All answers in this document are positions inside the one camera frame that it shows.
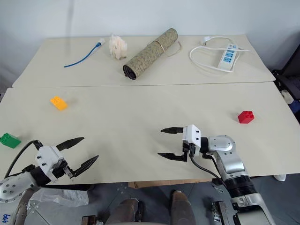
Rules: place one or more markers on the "rolled olive patterned mat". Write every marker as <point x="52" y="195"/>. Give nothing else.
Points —
<point x="150" y="54"/>

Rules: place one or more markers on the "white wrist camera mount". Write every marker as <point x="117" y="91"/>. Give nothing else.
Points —
<point x="192" y="137"/>
<point x="47" y="155"/>

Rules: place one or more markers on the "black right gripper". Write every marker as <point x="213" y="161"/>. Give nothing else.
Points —
<point x="190" y="150"/>

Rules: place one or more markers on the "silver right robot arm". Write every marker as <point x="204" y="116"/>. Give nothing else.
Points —
<point x="230" y="161"/>

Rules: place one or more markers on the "red toy brick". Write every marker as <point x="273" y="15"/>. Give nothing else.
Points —
<point x="246" y="117"/>

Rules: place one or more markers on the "green toy brick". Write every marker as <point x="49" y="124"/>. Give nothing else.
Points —
<point x="9" y="140"/>

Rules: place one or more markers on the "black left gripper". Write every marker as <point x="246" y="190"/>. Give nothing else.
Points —
<point x="61" y="169"/>

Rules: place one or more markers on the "white table foot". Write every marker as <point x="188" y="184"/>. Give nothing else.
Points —
<point x="280" y="177"/>

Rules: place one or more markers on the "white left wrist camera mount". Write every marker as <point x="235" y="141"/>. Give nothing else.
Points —
<point x="47" y="155"/>

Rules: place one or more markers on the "dark rounded shape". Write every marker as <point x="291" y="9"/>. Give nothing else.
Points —
<point x="129" y="212"/>
<point x="182" y="206"/>

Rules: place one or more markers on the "metal floor bracket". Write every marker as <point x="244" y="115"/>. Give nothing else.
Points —
<point x="219" y="211"/>

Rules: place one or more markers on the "pale mesh bath sponge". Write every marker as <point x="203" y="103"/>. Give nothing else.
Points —
<point x="117" y="47"/>

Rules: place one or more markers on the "clear plastic bag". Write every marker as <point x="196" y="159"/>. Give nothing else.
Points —
<point x="61" y="197"/>

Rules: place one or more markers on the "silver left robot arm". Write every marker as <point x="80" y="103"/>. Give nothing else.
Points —
<point x="14" y="187"/>

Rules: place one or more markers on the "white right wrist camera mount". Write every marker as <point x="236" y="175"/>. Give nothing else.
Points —
<point x="192" y="137"/>

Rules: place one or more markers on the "orange toy brick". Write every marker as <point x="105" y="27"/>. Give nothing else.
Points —
<point x="59" y="103"/>

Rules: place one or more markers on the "tan rubber band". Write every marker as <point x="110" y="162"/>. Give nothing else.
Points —
<point x="179" y="49"/>

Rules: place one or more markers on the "black equipment beside table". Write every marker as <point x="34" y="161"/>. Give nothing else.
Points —
<point x="289" y="77"/>

